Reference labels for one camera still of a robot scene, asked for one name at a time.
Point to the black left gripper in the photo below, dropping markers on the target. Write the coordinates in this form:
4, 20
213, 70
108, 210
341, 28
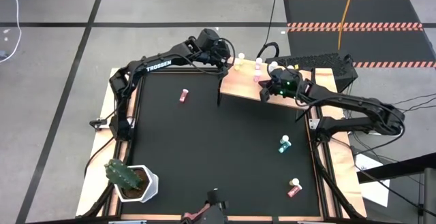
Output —
218, 52

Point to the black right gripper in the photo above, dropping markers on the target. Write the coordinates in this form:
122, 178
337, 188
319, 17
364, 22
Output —
284, 84

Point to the blue medicine bottle white cap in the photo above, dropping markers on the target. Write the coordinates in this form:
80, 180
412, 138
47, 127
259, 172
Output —
273, 64

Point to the teal medicine bottle white cap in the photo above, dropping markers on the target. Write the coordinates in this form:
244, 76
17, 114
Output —
284, 147
285, 138

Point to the small beige toy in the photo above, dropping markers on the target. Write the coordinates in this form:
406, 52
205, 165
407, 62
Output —
295, 181

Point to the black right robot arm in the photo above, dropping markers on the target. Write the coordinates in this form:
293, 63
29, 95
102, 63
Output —
357, 103

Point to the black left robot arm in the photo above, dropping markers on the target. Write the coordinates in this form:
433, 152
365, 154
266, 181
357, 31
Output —
160, 65

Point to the wooden shelf with black legs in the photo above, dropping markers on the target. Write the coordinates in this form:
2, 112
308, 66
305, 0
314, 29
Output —
238, 86

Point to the black perforated computer case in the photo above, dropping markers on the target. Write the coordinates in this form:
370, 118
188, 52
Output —
323, 60

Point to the black floor mat striped edge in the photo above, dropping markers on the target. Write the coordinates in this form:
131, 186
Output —
381, 45
316, 11

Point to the person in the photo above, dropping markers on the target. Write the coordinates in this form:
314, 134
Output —
216, 213

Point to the white hexagonal plant pot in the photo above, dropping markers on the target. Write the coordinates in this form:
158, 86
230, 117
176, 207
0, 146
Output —
150, 186

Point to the white paper sheet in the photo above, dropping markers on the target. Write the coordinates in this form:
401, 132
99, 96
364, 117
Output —
374, 190

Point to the green cactus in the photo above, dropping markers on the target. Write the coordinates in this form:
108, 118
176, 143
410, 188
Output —
122, 174

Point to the black desk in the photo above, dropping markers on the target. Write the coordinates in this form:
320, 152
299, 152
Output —
402, 166

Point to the black table frame wooden boards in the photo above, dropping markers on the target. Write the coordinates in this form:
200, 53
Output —
177, 71

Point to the silver metal bracket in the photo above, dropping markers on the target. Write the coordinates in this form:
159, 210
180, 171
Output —
314, 123
98, 124

